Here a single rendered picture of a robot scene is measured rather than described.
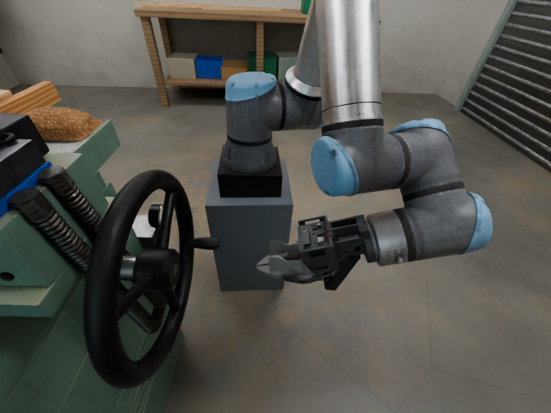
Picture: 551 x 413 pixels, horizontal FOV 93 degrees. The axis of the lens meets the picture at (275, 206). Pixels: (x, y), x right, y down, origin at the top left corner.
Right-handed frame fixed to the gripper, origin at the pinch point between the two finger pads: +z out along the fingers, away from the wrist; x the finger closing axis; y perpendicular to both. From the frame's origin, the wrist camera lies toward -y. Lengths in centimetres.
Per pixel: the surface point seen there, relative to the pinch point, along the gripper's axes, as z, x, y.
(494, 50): -208, -276, -85
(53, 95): 39, -30, 35
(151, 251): 10.9, 6.3, 17.0
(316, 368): 5, -4, -75
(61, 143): 28.1, -12.0, 29.8
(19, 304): 18.8, 16.0, 23.2
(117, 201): 6.5, 8.6, 27.7
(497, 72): -204, -257, -100
